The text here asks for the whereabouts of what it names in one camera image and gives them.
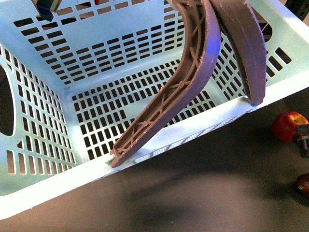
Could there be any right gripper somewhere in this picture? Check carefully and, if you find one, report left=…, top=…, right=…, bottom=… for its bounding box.
left=293, top=124, right=309, bottom=158

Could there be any red yellow apple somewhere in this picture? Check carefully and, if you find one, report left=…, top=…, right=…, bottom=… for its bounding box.
left=271, top=111, right=309, bottom=142

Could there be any brown basket handle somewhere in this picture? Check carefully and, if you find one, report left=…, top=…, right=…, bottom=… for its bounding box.
left=111, top=0, right=267, bottom=167

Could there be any light blue plastic basket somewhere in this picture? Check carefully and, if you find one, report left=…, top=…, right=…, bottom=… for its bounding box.
left=0, top=0, right=309, bottom=220

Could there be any dark red apple on tray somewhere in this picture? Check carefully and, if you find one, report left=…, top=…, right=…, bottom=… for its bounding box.
left=296, top=173, right=309, bottom=198

